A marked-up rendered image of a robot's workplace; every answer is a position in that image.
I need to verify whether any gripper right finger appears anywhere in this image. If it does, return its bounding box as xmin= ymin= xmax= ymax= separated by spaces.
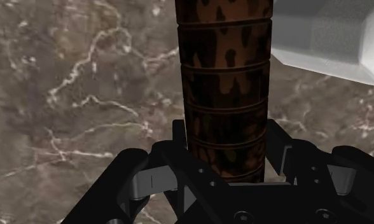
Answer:
xmin=265 ymin=118 xmax=374 ymax=224

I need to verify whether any white angular box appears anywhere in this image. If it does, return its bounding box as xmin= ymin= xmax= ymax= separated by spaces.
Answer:
xmin=270 ymin=0 xmax=374 ymax=88

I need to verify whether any brown spotted ribbed cylinder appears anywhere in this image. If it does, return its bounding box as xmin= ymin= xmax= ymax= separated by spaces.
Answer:
xmin=174 ymin=0 xmax=274 ymax=184

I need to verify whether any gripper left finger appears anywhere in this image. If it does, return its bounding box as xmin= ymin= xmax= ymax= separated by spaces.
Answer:
xmin=60 ymin=119 xmax=230 ymax=224

